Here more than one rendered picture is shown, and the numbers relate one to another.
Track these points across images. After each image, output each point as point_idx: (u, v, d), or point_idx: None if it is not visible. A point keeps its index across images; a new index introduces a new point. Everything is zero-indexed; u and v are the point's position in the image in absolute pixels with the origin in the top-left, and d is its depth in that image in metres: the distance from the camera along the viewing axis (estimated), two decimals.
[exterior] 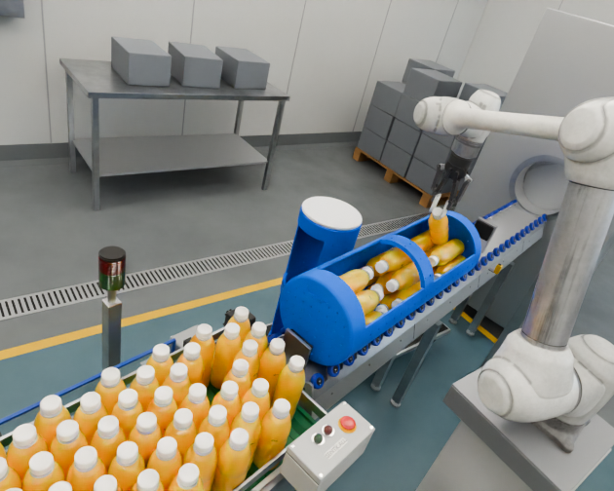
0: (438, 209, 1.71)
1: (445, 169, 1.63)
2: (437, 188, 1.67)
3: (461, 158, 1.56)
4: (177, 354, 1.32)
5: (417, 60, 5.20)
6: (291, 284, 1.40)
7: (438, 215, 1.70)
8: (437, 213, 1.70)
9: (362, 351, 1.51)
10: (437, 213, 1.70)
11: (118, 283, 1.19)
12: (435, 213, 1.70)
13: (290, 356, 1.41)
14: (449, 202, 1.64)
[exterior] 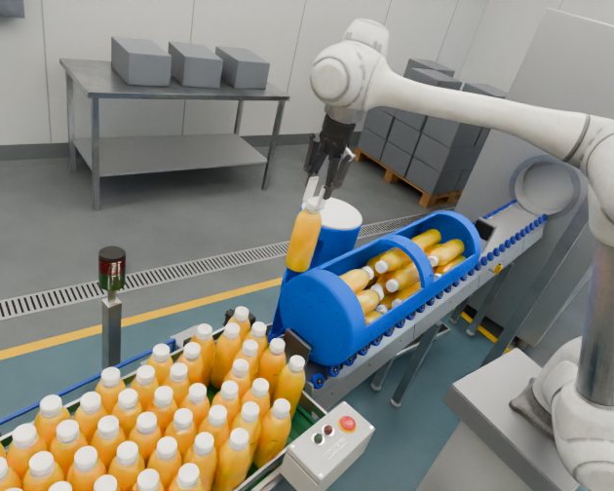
0: (316, 200, 1.22)
1: (320, 141, 1.14)
2: (311, 168, 1.17)
3: (335, 122, 1.07)
4: (177, 354, 1.32)
5: (417, 60, 5.20)
6: (291, 284, 1.40)
7: (314, 205, 1.20)
8: (313, 203, 1.20)
9: (362, 351, 1.51)
10: (313, 203, 1.20)
11: (118, 283, 1.19)
12: (310, 202, 1.20)
13: (290, 356, 1.41)
14: (325, 187, 1.15)
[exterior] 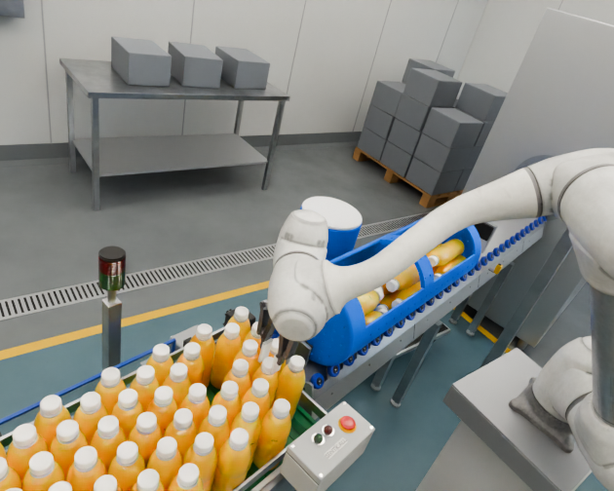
0: (271, 359, 1.19)
1: None
2: (263, 333, 1.15)
3: None
4: (177, 354, 1.32)
5: (417, 60, 5.20)
6: None
7: (269, 367, 1.17)
8: (268, 363, 1.18)
9: (362, 351, 1.51)
10: (268, 364, 1.18)
11: (118, 283, 1.19)
12: (266, 363, 1.18)
13: None
14: (277, 358, 1.12)
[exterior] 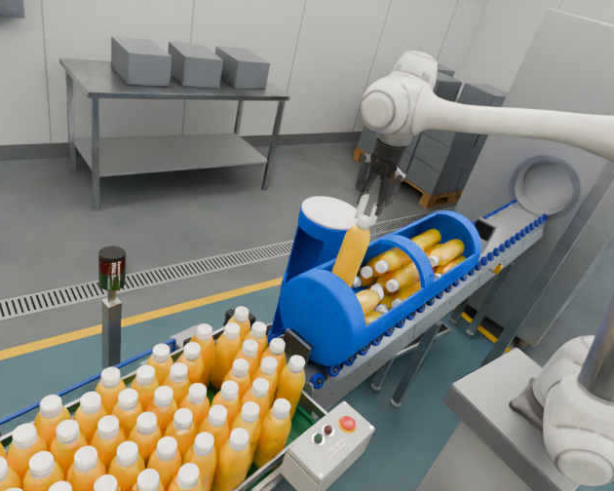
0: (271, 359, 1.19)
1: (371, 162, 1.22)
2: (363, 187, 1.26)
3: (388, 146, 1.15)
4: (177, 354, 1.32)
5: None
6: (291, 284, 1.40)
7: (269, 367, 1.17)
8: (268, 363, 1.18)
9: (362, 351, 1.51)
10: (268, 363, 1.18)
11: (118, 283, 1.19)
12: (265, 363, 1.18)
13: (290, 356, 1.41)
14: (377, 205, 1.23)
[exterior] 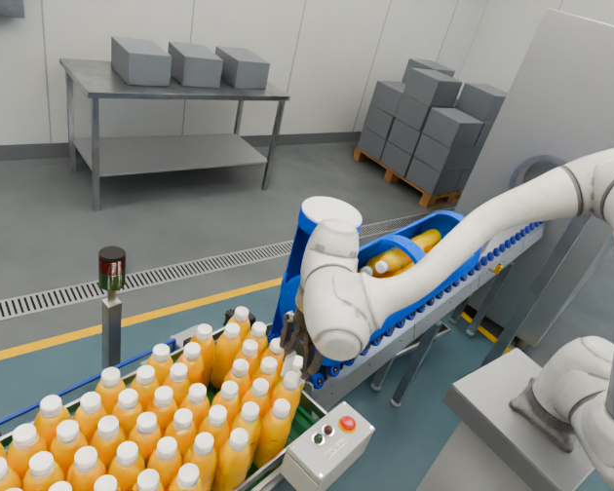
0: (271, 359, 1.19)
1: (294, 324, 1.06)
2: (287, 347, 1.10)
3: None
4: (177, 354, 1.32)
5: (417, 60, 5.20)
6: (291, 284, 1.40)
7: (269, 367, 1.17)
8: (268, 363, 1.18)
9: (362, 351, 1.51)
10: (268, 363, 1.18)
11: (118, 283, 1.19)
12: (265, 363, 1.18)
13: None
14: (302, 371, 1.08)
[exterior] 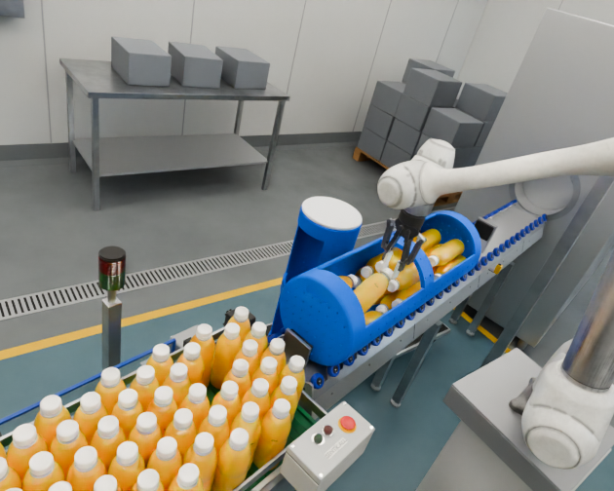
0: (271, 359, 1.19)
1: (396, 226, 1.41)
2: (387, 245, 1.45)
3: (411, 216, 1.34)
4: (177, 354, 1.32)
5: (417, 60, 5.20)
6: (291, 284, 1.40)
7: (269, 367, 1.17)
8: (268, 363, 1.18)
9: (362, 351, 1.51)
10: (268, 363, 1.18)
11: (118, 283, 1.19)
12: (265, 363, 1.18)
13: (290, 356, 1.41)
14: (401, 263, 1.42)
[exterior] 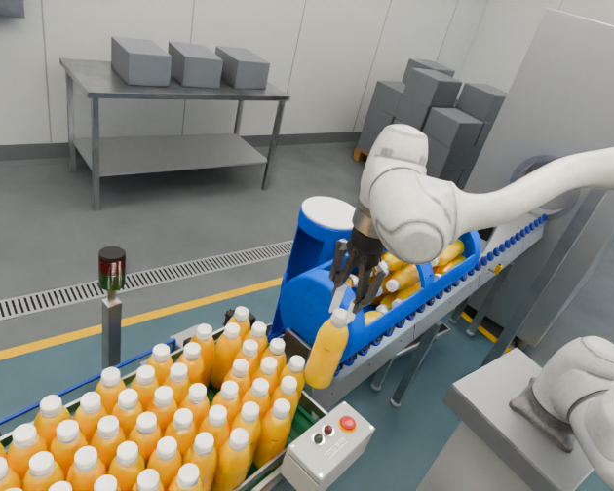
0: (271, 359, 1.19)
1: (348, 251, 0.98)
2: (337, 279, 1.02)
3: (366, 238, 0.91)
4: (177, 354, 1.32)
5: (417, 60, 5.20)
6: (291, 284, 1.40)
7: (269, 367, 1.17)
8: (268, 363, 1.18)
9: (362, 351, 1.51)
10: (268, 363, 1.18)
11: (118, 283, 1.19)
12: (265, 363, 1.18)
13: (290, 356, 1.41)
14: (355, 303, 1.00)
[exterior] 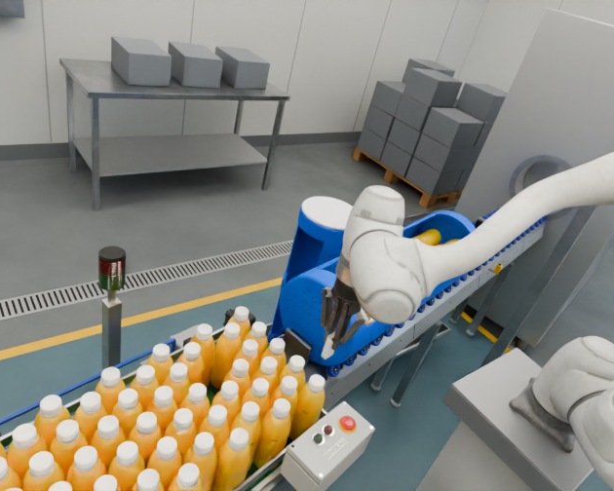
0: (271, 359, 1.19)
1: (332, 297, 1.05)
2: (327, 325, 1.08)
3: (349, 287, 0.97)
4: (177, 354, 1.32)
5: (417, 60, 5.20)
6: (291, 284, 1.40)
7: (269, 367, 1.17)
8: (268, 363, 1.18)
9: (362, 351, 1.51)
10: (268, 363, 1.18)
11: (118, 283, 1.19)
12: (265, 363, 1.18)
13: (290, 356, 1.41)
14: (333, 341, 1.07)
